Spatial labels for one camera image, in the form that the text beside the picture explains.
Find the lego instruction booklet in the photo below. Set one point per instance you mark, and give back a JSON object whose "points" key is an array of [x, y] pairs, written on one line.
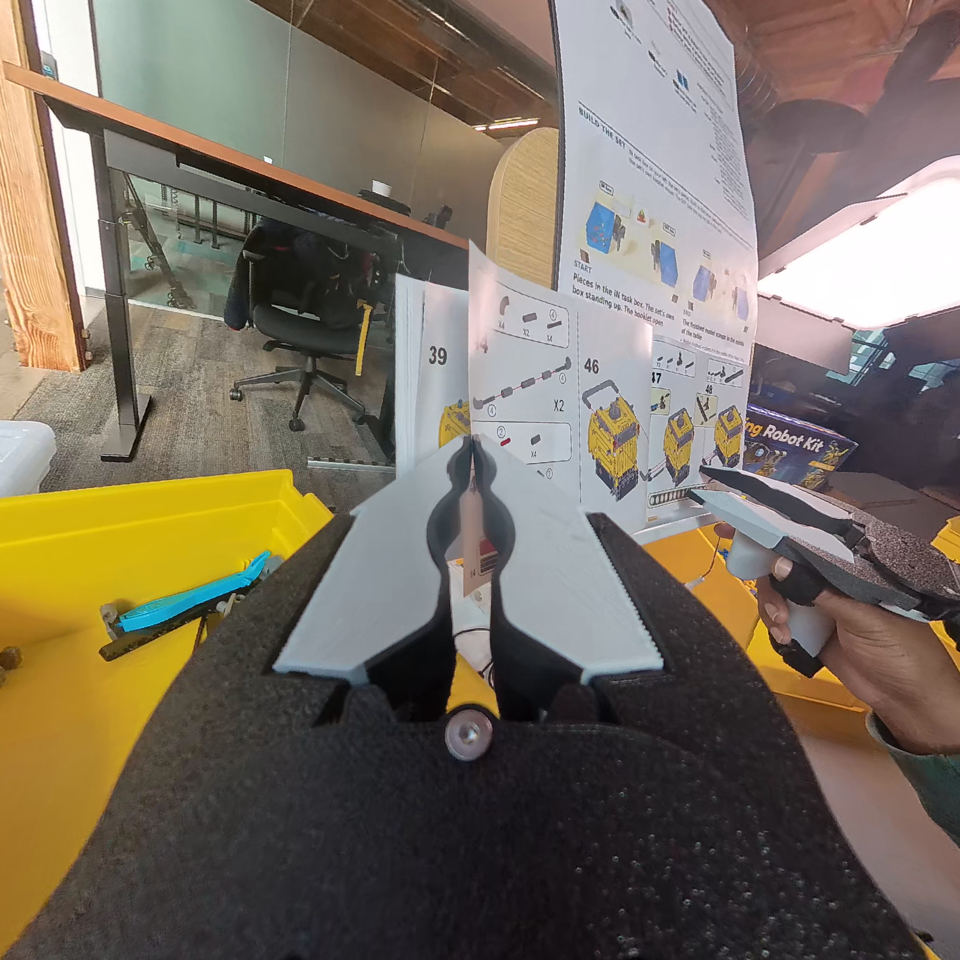
{"points": [[525, 352]]}

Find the brown standing desk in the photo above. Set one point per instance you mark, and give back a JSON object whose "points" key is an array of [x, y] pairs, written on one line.
{"points": [[121, 337]]}

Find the person's right hand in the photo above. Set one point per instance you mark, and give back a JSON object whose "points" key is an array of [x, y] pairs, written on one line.
{"points": [[877, 667]]}

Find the white task instruction sheet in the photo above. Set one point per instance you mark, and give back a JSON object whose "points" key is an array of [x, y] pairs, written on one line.
{"points": [[652, 187]]}

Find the dark blue toy box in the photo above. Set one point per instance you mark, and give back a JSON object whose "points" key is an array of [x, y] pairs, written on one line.
{"points": [[795, 450]]}

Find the person's right forearm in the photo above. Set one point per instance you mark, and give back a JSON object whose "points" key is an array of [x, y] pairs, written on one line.
{"points": [[930, 787]]}

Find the blue brick separator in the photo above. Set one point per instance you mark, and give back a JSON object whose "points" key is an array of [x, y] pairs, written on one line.
{"points": [[187, 600]]}

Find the white light panel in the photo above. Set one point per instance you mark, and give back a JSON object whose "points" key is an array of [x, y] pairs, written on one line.
{"points": [[862, 255]]}

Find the clear plastic box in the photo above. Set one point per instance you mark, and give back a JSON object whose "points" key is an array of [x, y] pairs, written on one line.
{"points": [[22, 457]]}

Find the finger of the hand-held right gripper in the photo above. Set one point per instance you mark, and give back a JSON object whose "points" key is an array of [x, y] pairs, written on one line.
{"points": [[780, 525], [780, 491]]}

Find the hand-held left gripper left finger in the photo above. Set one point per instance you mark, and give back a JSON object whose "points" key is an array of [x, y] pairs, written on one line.
{"points": [[360, 592]]}

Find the black office chair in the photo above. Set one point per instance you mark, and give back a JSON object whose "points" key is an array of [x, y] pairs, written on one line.
{"points": [[300, 322]]}

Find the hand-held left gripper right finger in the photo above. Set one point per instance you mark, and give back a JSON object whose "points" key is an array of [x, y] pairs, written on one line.
{"points": [[577, 592]]}

